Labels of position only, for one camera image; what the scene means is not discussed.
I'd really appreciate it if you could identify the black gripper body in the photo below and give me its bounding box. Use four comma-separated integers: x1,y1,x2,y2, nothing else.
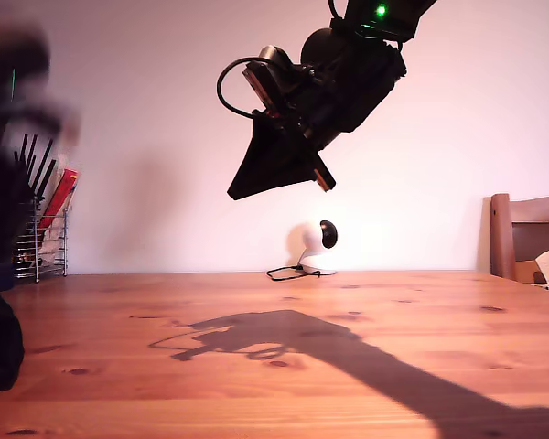
242,61,406,193

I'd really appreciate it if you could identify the red paper packet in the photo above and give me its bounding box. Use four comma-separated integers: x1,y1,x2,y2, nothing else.
36,168,81,232

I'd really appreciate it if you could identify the brown wooden chair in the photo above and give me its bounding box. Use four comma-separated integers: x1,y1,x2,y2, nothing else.
490,194,549,281

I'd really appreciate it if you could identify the white plastic wrapper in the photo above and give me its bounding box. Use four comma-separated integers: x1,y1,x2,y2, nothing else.
38,219,69,269

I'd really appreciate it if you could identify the small cardboard box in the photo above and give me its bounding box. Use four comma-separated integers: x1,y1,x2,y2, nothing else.
513,260,548,285

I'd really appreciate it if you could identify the white dome security camera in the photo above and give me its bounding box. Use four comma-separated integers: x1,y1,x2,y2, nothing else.
296,219,340,276

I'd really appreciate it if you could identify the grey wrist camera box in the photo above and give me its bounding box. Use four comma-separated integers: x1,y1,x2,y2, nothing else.
255,44,296,92

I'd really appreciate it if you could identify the chrome wire utensil caddy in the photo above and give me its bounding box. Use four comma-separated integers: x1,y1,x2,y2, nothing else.
11,203,70,284

